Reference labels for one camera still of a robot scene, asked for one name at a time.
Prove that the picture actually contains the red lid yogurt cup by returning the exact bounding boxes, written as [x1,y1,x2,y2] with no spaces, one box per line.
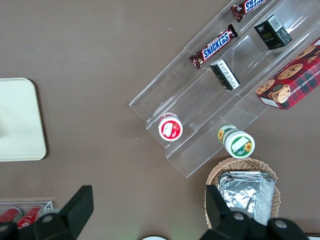
[157,112,184,142]

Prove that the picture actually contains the green lid yogurt cup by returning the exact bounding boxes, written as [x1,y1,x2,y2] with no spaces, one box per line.
[216,124,256,160]

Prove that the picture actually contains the clear acrylic stepped display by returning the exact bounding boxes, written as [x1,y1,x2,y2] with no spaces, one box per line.
[128,0,320,179]

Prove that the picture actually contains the red tartan cookie box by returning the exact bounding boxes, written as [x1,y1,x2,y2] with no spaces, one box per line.
[255,37,320,111]

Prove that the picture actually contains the Snickers chocolate bar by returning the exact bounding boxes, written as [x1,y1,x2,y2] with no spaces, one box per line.
[230,0,267,24]
[188,23,239,71]

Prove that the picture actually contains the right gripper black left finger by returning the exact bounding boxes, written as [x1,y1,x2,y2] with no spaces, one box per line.
[14,185,95,240]

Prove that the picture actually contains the small black carton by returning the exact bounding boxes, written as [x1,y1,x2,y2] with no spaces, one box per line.
[253,13,293,51]
[209,58,242,92]

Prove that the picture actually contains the light tan wicker basket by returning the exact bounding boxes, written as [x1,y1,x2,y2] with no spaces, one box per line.
[205,157,282,230]

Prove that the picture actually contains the clear acrylic bottle rack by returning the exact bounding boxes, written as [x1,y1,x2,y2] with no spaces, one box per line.
[0,199,55,224]

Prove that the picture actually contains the cream plastic serving tray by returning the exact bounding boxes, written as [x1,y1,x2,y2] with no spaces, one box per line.
[0,77,48,162]

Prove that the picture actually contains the red cola bottle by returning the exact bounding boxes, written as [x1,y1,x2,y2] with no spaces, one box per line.
[16,204,46,229]
[0,206,24,224]

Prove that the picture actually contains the silver foil packets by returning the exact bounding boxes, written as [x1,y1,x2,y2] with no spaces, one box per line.
[216,170,277,226]

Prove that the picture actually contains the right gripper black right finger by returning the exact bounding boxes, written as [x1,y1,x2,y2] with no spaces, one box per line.
[201,184,269,240]

